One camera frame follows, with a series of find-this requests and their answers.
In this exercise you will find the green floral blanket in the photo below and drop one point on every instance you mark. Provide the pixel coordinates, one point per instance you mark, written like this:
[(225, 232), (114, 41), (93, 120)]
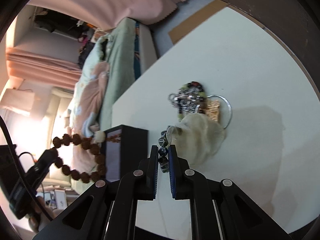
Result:
[(117, 62)]

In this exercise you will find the person's left hand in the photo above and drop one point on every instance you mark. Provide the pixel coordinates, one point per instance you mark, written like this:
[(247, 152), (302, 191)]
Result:
[(43, 212)]

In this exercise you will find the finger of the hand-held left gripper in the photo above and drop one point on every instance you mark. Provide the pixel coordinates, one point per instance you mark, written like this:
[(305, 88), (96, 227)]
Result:
[(46, 160)]

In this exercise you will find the gold butterfly brooch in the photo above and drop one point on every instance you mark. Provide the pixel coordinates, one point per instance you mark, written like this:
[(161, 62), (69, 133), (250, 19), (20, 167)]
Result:
[(212, 108)]

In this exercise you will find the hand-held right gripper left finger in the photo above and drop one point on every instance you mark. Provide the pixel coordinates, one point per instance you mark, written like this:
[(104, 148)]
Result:
[(155, 175)]

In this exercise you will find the teal patterned bed sheet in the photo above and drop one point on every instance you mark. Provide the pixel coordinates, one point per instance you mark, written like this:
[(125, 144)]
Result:
[(137, 52)]

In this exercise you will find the dark clothes pile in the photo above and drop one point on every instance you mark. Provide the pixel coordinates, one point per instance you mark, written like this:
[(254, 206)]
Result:
[(86, 52)]

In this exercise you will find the pink curtain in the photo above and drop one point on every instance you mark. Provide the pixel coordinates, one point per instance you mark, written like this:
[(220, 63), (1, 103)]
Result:
[(37, 62), (112, 0)]

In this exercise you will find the black jewelry box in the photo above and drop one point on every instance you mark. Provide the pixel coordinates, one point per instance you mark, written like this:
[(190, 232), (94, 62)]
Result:
[(130, 150)]

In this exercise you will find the white organza pouch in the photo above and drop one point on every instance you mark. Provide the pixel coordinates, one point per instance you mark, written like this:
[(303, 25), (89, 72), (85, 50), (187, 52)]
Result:
[(200, 137)]

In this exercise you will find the brown cardboard sheet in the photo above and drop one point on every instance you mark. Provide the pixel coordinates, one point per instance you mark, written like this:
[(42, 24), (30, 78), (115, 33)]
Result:
[(195, 22)]

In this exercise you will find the silver bangle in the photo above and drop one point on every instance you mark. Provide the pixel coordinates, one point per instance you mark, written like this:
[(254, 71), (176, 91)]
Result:
[(230, 110)]

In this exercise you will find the white cabinet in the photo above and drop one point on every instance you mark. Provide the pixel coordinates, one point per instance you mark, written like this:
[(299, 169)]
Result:
[(58, 135)]

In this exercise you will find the white bed base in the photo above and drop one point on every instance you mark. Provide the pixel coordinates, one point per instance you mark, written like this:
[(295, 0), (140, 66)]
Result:
[(147, 52)]

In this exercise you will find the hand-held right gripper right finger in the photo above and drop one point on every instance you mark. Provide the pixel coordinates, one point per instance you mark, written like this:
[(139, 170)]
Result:
[(172, 175)]

